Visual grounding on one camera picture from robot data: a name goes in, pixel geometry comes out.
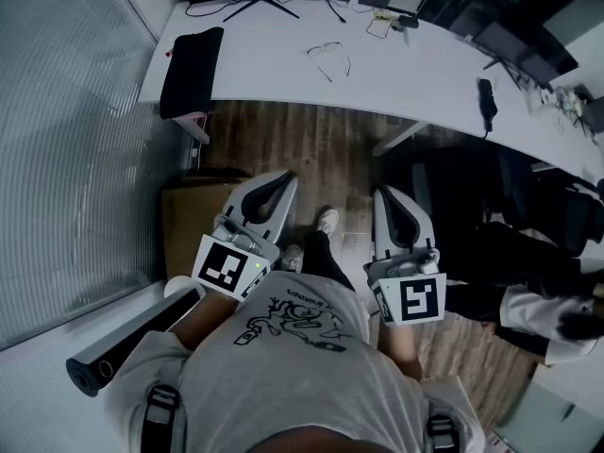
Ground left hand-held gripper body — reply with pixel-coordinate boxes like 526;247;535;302
191;212;282;302

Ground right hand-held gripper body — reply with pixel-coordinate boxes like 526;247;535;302
362;246;447;326

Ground thin-framed glasses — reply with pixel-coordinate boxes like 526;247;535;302
305;41;353;84

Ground person's left forearm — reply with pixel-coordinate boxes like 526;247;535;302
167;292;243;354

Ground person's right forearm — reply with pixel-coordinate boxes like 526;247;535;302
377;320;425;382

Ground person's white shoe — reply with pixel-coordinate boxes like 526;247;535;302
314;207;342;237
280;243;305;275

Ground brown cardboard box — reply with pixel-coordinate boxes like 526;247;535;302
160;176;252;283

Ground white round cap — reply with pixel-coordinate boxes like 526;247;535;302
162;275;197;299

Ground person's black trouser leg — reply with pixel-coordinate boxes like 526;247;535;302
301;229;357;293

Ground white table leg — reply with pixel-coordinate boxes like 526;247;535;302
371;120;428;157
171;110;211;146

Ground black office chair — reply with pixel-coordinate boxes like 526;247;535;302
409;147;604;257

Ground grey and black cylinder device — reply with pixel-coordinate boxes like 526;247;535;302
65;286;207;398

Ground person's grey printed t-shirt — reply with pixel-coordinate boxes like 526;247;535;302
101;271;487;453

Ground black padded sleeve bag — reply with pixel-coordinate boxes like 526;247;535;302
159;26;226;121

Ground window blinds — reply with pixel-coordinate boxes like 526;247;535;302
0;0;191;351

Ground black power adapter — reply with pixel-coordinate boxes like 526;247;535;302
391;13;421;32

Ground black laptop with stand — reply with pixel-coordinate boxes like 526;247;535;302
471;20;580;90

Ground black harness strap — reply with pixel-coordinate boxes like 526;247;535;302
425;413;461;453
140;384;182;453

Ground thin yellowish cable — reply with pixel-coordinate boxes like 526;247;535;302
366;7;396;40

